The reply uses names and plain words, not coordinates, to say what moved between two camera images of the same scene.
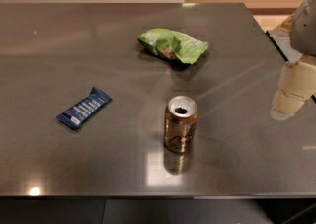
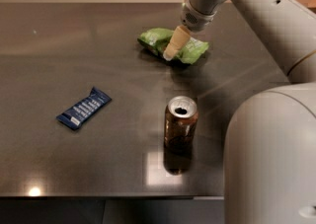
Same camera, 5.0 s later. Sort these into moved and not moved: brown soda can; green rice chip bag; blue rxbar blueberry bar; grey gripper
Moved: grey gripper
Not moved: blue rxbar blueberry bar; green rice chip bag; brown soda can
